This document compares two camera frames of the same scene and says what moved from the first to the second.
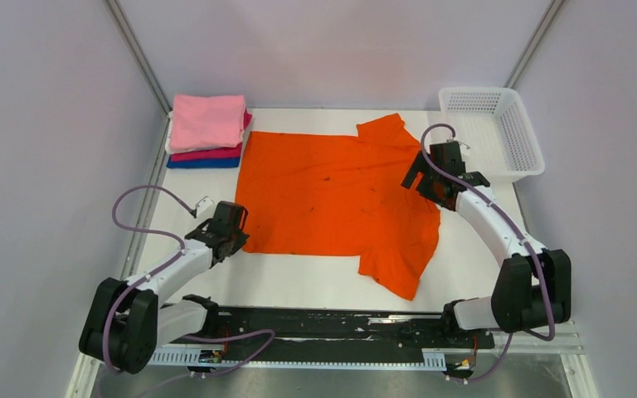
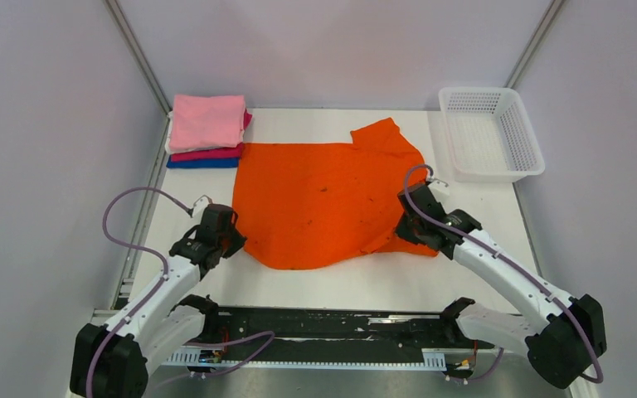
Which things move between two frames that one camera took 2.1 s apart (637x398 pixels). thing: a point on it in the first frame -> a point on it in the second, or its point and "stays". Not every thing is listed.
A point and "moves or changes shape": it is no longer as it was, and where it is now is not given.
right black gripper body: x=426 y=186 -> x=409 y=230
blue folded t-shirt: x=206 y=163 stays
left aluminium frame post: x=126 y=34 stays
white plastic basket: x=492 y=128 stays
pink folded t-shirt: x=200 y=122 stays
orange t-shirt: x=341 y=195 moves or changes shape
